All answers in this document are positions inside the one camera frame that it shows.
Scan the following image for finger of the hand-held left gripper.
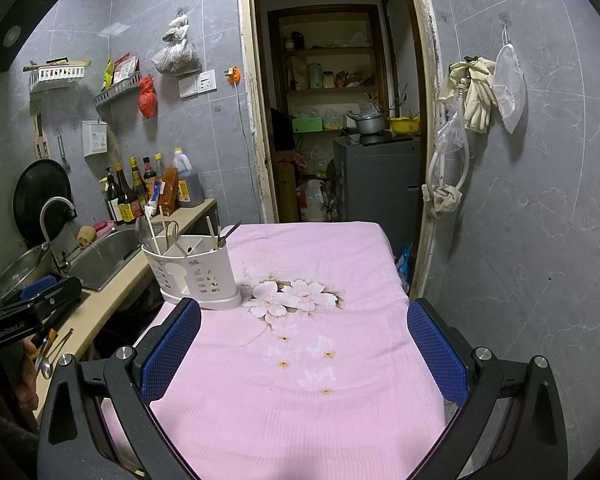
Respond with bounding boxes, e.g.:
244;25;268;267
0;275;83;313
30;304;81;343

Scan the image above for white plastic bag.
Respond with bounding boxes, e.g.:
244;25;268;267
162;10;190;43

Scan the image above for pink floral tablecloth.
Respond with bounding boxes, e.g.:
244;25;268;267
100;221;461;480

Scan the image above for black wok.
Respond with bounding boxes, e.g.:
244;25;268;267
12;159;73;251

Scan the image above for blue packet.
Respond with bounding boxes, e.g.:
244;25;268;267
396;242;413;293

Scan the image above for black range hood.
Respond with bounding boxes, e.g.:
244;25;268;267
0;0;63;81

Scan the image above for white door frame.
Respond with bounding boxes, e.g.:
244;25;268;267
236;0;443;301

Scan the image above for white utensil holder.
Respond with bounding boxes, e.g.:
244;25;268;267
141;235;242;313

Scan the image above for steel basin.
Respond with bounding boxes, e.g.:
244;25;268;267
0;244;56;303

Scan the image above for steel sink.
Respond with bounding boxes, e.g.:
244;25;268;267
62;225;146;292

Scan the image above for grey small fridge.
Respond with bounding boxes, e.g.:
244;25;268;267
332;136;422;256

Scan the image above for wooden spatula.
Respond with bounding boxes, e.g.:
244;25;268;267
32;110;51;161

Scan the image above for person's left hand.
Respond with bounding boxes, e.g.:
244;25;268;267
10;342;40;411

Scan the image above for red plastic bag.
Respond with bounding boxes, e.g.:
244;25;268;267
138;75;158;119

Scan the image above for grey corner shelf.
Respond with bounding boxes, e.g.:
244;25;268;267
93;72;143;108

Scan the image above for clear plastic jug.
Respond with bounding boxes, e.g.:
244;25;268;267
297;180;328;222

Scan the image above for dark pump bottle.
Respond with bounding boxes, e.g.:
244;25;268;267
99;167;124;223

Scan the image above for clear plastic bag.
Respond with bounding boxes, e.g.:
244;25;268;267
436;112;466;156

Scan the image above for metal kitchen tool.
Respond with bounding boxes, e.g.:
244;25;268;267
57;134;72;173

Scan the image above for steel faucet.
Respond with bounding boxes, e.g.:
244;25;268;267
40;196;77;271

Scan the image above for dark oil jug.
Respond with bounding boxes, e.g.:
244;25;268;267
172;147;206;208

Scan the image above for beige rubber gloves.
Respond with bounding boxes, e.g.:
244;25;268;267
439;57;497;134

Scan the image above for wooden shelf unit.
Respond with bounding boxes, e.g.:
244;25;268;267
267;5;388;223

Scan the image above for yellow basin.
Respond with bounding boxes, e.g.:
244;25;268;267
387;115;421;135

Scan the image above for red packet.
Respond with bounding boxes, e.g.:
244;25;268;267
112;52;140;83

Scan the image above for white mesh bag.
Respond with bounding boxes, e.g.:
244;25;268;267
491;20;527;135

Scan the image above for person's left forearm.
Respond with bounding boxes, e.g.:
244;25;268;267
0;395;38;480

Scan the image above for steel pot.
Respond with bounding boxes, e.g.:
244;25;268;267
347;112;386;136

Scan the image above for white power cable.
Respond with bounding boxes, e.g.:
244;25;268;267
231;82;268;223

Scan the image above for white wall basket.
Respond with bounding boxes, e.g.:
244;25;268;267
28;62;87;93

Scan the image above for white wall box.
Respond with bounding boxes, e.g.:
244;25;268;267
82;120;109;157

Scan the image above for clear bag of dried goods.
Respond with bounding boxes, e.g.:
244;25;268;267
151;40;202;77

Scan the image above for black induction cooker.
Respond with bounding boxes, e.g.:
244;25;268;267
340;130;413;147

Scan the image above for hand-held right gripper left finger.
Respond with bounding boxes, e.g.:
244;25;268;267
37;297;203;480

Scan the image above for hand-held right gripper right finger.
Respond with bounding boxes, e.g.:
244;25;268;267
405;297;569;480

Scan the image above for beige knotted rag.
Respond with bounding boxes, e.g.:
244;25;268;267
421;183;463;218

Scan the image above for orange cylinder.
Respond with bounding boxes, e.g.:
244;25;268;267
275;165;299;223

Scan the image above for beige kitchen counter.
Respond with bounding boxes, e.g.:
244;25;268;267
30;197;218;421

